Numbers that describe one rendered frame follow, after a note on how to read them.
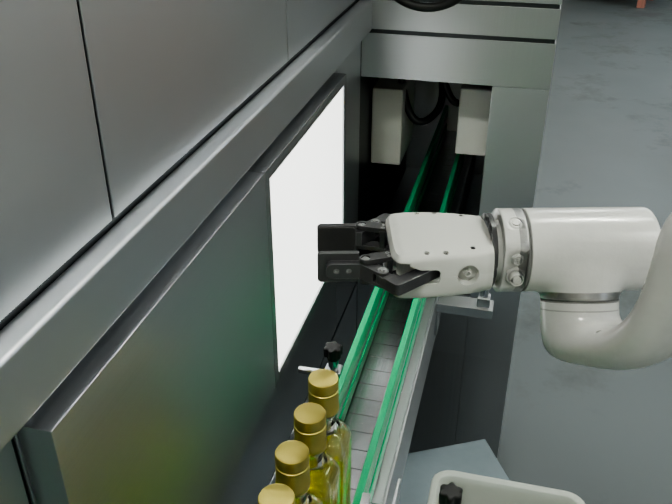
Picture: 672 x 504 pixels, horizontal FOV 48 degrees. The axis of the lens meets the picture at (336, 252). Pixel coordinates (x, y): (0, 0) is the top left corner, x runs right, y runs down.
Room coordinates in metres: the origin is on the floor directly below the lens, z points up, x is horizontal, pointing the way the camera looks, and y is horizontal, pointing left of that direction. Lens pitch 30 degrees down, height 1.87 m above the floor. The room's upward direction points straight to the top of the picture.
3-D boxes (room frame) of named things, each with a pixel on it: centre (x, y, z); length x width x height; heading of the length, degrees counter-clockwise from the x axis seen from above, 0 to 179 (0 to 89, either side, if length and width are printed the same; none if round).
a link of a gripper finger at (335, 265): (0.62, -0.02, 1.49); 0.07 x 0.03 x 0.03; 91
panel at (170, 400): (0.85, 0.11, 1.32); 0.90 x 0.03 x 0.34; 166
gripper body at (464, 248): (0.66, -0.11, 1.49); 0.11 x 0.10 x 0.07; 91
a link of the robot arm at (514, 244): (0.66, -0.17, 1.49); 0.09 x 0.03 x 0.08; 1
